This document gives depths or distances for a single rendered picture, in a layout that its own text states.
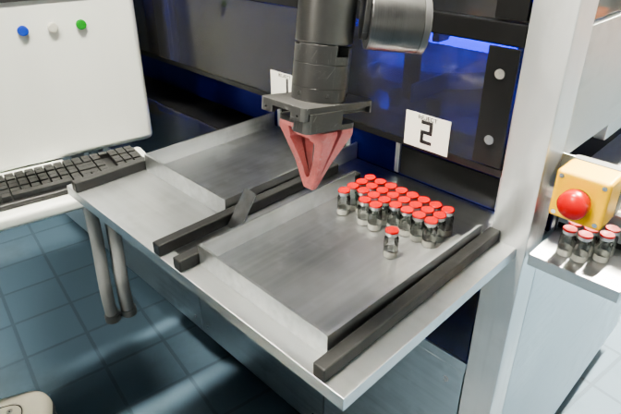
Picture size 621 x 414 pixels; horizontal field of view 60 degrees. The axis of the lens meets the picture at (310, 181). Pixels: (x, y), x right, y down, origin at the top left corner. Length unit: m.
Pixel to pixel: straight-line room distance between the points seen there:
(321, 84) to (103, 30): 0.91
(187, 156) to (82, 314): 1.18
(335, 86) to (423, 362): 0.74
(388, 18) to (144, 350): 1.64
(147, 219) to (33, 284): 1.53
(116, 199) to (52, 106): 0.42
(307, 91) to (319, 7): 0.08
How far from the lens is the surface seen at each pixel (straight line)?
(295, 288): 0.76
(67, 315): 2.23
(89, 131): 1.43
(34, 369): 2.07
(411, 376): 1.20
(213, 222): 0.88
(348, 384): 0.64
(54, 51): 1.36
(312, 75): 0.53
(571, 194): 0.79
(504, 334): 0.99
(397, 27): 0.53
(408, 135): 0.92
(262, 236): 0.87
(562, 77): 0.78
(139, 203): 1.00
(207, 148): 1.18
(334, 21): 0.52
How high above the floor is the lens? 1.35
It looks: 27 degrees down
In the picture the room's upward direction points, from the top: straight up
